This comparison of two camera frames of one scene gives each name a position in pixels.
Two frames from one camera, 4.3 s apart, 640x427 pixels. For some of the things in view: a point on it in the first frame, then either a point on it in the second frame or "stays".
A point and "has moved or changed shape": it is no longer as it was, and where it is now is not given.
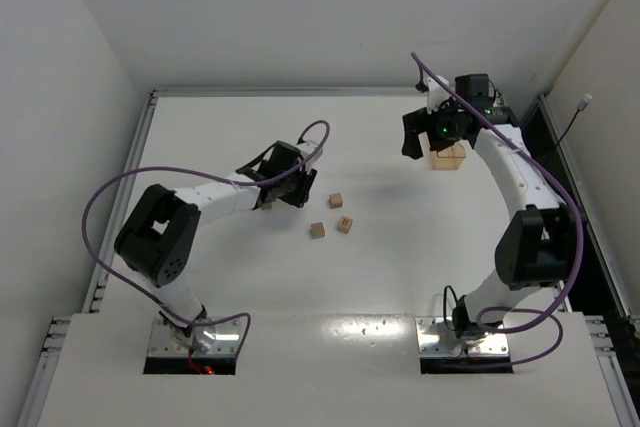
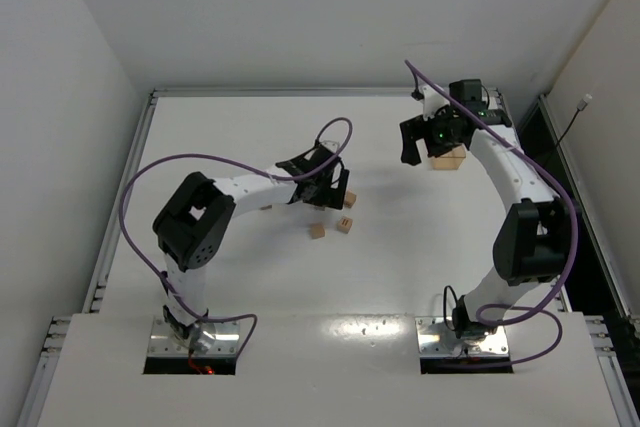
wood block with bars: (344, 224) stays
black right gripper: (417, 125) stays
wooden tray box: (450, 157) stays
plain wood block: (335, 200) has moved or changed shape
